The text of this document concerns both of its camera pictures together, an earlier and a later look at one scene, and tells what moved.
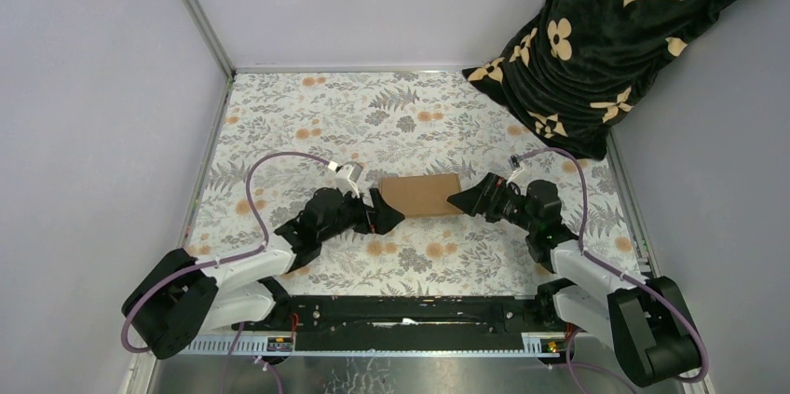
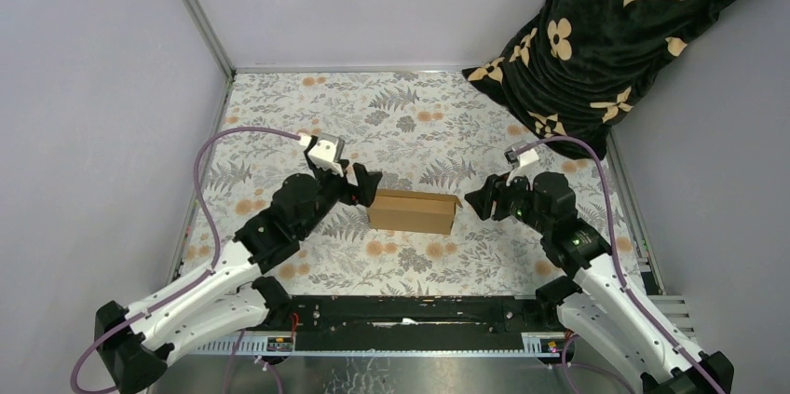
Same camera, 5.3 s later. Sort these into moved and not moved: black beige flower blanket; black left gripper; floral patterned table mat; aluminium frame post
Moved: black left gripper
Not moved: floral patterned table mat; black beige flower blanket; aluminium frame post
